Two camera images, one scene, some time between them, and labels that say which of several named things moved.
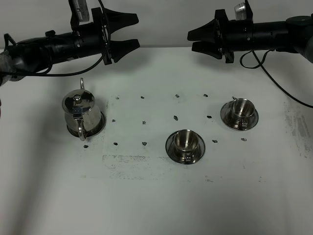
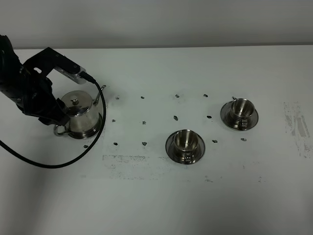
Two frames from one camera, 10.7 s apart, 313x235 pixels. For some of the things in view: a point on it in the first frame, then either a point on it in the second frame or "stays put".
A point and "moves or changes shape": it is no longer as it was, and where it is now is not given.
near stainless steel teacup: [186, 142] stays put
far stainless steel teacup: [241, 109] stays put
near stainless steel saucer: [172, 152] stays put
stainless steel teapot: [81, 113] moves or changes shape
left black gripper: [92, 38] -> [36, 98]
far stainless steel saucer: [226, 115] stays put
